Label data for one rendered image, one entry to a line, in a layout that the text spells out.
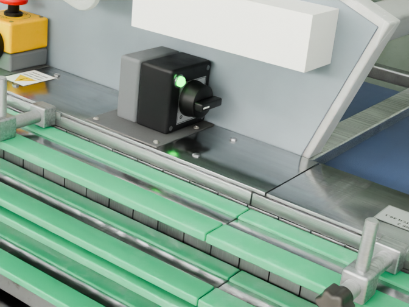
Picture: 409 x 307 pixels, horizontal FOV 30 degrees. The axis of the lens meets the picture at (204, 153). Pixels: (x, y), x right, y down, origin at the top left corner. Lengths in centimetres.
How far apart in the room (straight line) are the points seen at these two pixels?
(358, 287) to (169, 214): 21
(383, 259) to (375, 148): 34
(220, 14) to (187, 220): 24
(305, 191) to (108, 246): 22
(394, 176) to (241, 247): 29
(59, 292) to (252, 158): 28
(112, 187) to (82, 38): 33
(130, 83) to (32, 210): 19
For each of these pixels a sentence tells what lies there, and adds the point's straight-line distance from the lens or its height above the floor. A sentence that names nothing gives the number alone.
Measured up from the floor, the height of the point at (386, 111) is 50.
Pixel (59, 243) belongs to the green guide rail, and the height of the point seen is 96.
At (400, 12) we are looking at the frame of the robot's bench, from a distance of 103.
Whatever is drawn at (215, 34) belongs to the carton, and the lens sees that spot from 87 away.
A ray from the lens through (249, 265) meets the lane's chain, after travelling 83.
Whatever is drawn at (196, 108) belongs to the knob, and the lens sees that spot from 89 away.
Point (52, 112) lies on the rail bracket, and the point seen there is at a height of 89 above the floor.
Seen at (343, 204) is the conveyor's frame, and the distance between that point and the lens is 80.
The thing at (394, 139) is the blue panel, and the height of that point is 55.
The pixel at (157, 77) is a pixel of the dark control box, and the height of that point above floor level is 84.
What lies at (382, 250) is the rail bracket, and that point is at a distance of 72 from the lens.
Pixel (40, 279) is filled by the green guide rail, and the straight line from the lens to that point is 97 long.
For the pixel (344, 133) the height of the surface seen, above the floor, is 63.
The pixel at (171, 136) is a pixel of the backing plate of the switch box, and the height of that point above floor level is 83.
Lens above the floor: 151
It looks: 50 degrees down
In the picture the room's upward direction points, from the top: 113 degrees counter-clockwise
